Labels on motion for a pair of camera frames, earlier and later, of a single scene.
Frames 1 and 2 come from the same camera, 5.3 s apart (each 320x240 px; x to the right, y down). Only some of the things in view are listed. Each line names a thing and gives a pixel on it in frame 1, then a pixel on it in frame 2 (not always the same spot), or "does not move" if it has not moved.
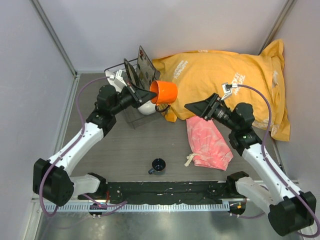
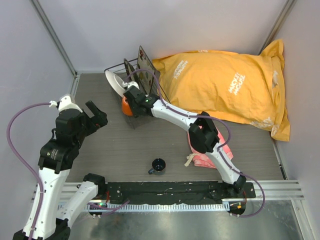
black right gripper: [205, 108] -> [135, 114]
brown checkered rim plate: [132, 75] does not move
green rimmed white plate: [112, 75] does not move
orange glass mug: [167, 93] -> [126, 109]
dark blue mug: [159, 167] does not move
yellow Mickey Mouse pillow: [200, 74] does not move
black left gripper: [138, 96] -> [99, 118]
